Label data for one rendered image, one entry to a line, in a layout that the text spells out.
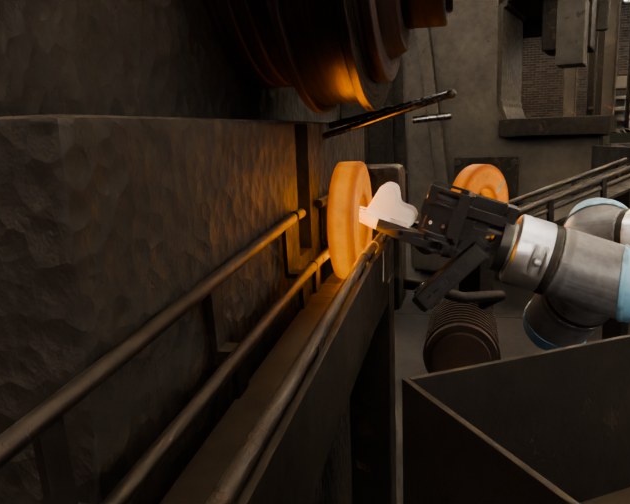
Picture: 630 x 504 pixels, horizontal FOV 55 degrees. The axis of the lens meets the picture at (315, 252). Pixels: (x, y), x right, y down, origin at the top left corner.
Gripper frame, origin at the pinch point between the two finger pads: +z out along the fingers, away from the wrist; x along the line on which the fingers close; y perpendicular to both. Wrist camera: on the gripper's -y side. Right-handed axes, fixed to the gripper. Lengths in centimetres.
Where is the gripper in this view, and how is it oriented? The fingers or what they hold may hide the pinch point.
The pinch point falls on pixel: (354, 214)
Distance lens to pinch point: 81.4
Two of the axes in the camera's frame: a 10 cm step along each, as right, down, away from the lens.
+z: -9.3, -3.1, 1.8
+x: -2.5, 2.0, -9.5
